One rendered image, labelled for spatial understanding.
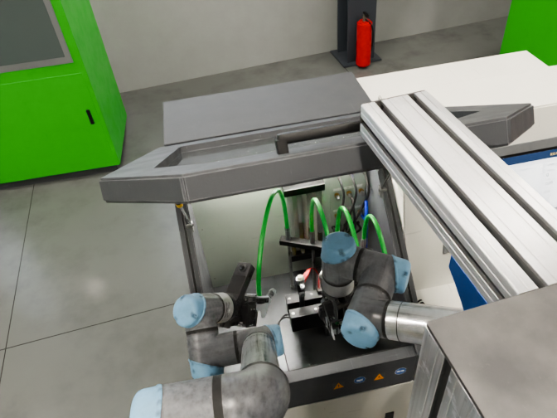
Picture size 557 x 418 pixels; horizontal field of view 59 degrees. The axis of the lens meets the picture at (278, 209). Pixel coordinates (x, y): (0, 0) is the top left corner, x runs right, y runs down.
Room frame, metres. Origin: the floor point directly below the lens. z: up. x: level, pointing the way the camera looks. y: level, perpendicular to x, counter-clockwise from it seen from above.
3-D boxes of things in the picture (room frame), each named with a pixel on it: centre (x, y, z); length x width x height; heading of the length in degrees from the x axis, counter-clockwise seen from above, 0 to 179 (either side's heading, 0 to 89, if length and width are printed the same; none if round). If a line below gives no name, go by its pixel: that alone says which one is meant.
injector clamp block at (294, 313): (1.05, -0.17, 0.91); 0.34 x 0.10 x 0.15; 97
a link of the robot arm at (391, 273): (0.67, -0.20, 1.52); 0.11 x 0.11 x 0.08; 62
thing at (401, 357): (0.80, -0.07, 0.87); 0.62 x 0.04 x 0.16; 97
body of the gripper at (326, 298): (0.73, -0.12, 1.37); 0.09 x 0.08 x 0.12; 7
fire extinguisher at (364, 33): (4.72, -1.04, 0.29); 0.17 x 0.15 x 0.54; 101
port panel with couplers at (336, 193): (1.32, -0.26, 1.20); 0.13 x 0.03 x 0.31; 97
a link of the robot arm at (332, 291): (0.73, -0.12, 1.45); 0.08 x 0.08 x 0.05
